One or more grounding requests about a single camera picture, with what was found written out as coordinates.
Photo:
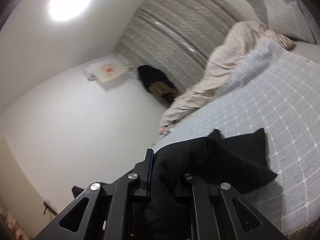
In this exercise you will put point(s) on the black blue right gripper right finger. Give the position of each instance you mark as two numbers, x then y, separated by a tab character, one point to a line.
221	212

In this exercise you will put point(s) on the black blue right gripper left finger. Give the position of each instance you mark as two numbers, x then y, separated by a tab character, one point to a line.
103	211

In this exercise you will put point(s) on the large black coat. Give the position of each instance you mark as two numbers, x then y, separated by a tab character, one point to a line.
239	161

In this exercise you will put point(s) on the light blue grid bedspread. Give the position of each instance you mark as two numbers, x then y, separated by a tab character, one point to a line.
278	91

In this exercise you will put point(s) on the brown striped duvet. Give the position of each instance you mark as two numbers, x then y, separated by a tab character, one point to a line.
242	38

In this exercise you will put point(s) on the grey star curtain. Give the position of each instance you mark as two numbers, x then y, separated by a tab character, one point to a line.
176	36

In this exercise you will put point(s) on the grey pillow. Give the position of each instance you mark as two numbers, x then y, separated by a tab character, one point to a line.
287	18

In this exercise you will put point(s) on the round ceiling lamp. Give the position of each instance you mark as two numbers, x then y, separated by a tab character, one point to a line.
66	10

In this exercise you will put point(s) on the white wall air conditioner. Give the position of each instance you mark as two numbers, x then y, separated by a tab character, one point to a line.
109	72

